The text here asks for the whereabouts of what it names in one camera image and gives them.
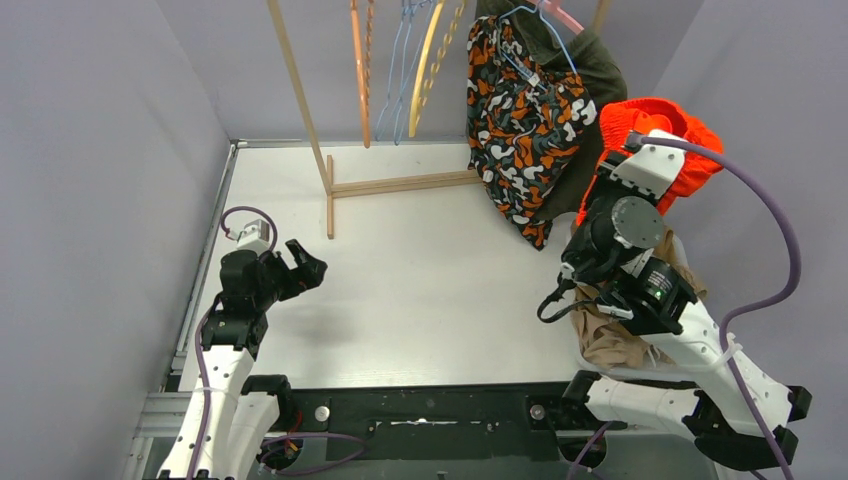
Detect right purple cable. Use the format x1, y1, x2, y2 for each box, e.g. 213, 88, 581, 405
566, 131, 803, 480

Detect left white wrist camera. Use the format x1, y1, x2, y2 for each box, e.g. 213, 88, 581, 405
236, 219, 272, 255

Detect red orange shorts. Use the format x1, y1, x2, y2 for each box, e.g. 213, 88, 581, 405
592, 97, 723, 215

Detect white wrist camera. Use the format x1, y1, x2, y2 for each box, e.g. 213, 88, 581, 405
604, 129, 685, 206
236, 219, 272, 255

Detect wooden clothes hanger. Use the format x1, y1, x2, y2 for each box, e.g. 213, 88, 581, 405
350, 0, 375, 149

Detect beige shorts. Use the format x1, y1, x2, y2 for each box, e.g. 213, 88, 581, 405
569, 305, 671, 369

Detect orange camouflage print shorts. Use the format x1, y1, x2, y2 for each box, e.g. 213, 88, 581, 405
466, 16, 598, 250

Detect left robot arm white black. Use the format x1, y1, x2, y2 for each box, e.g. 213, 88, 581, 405
155, 239, 327, 479

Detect cream wooden hanger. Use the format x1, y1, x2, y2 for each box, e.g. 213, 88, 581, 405
407, 0, 468, 138

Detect wooden clothes rack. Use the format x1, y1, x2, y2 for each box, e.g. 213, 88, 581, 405
264, 0, 614, 241

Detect olive brown shorts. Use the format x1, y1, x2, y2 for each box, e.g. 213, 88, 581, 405
574, 226, 708, 301

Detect white plastic basket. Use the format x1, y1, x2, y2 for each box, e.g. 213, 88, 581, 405
572, 231, 704, 386

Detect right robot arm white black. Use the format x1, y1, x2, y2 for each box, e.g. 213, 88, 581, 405
562, 195, 812, 471

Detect dark green patterned shorts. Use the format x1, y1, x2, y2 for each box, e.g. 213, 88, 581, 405
517, 27, 628, 220

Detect pink plastic hanger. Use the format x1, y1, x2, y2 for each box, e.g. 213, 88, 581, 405
536, 0, 585, 34

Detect light blue wire hanger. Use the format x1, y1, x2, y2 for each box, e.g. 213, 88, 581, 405
375, 1, 416, 145

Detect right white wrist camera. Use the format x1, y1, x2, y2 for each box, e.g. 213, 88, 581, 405
604, 129, 685, 206

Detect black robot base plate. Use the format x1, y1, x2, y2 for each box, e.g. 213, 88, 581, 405
254, 381, 608, 479

